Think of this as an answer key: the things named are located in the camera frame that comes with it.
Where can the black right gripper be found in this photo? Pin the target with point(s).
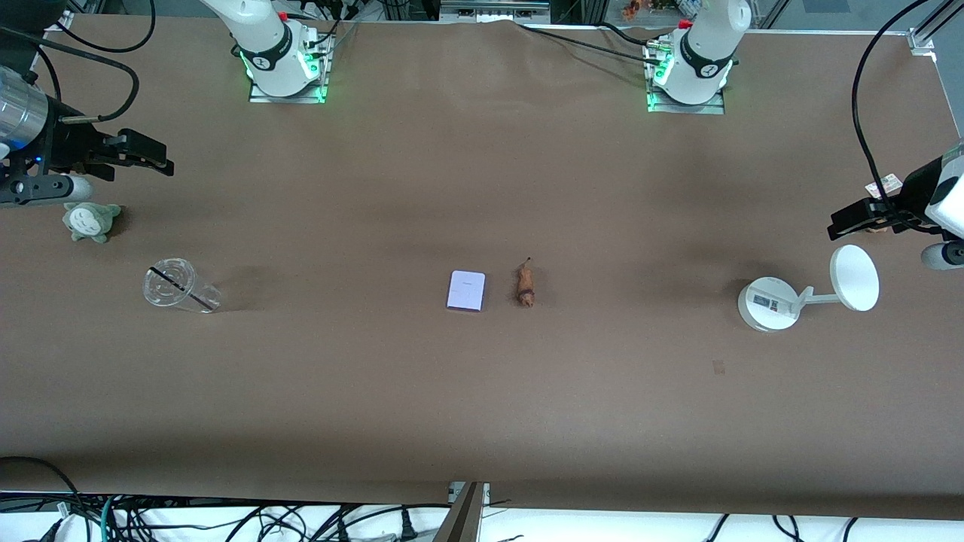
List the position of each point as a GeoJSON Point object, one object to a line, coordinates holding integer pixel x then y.
{"type": "Point", "coordinates": [69, 144]}

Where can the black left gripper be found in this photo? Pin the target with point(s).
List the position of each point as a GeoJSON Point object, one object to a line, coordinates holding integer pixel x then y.
{"type": "Point", "coordinates": [913, 194]}

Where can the brown lion statue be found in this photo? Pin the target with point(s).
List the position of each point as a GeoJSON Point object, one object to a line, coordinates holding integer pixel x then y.
{"type": "Point", "coordinates": [526, 286]}

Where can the small white card box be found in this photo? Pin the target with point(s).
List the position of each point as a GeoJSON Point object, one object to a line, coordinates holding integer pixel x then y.
{"type": "Point", "coordinates": [466, 291]}

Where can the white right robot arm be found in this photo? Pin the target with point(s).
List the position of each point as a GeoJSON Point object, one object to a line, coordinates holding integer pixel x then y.
{"type": "Point", "coordinates": [263, 45]}

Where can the printed plush tag card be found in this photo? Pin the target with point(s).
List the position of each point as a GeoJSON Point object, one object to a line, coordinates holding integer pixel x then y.
{"type": "Point", "coordinates": [887, 183]}

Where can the white round desk lamp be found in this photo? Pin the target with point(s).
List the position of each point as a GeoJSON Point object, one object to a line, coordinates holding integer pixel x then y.
{"type": "Point", "coordinates": [855, 278]}

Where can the grey green plush toy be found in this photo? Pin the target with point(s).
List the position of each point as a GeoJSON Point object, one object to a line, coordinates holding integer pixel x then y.
{"type": "Point", "coordinates": [89, 222]}

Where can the black drinking straw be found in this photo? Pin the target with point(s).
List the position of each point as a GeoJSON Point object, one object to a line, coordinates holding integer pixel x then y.
{"type": "Point", "coordinates": [181, 288]}

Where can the clear plastic cup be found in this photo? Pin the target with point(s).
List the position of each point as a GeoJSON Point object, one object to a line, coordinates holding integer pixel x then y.
{"type": "Point", "coordinates": [162, 293]}

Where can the brown table cover sheet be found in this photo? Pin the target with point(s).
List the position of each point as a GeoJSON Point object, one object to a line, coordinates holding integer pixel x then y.
{"type": "Point", "coordinates": [482, 414]}

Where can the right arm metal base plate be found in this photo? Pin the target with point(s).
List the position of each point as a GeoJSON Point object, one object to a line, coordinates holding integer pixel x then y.
{"type": "Point", "coordinates": [260, 96]}

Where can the aluminium frame corner bracket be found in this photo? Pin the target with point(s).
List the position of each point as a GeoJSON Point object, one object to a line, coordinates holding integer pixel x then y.
{"type": "Point", "coordinates": [922, 41]}
{"type": "Point", "coordinates": [60, 20]}

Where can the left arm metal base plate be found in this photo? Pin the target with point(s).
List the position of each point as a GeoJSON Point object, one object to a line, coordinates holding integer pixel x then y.
{"type": "Point", "coordinates": [712, 109]}

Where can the silver metal rail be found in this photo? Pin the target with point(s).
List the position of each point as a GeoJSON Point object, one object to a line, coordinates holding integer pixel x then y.
{"type": "Point", "coordinates": [493, 9]}

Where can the grey metal post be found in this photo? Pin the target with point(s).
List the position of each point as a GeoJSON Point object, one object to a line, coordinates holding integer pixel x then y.
{"type": "Point", "coordinates": [463, 516]}

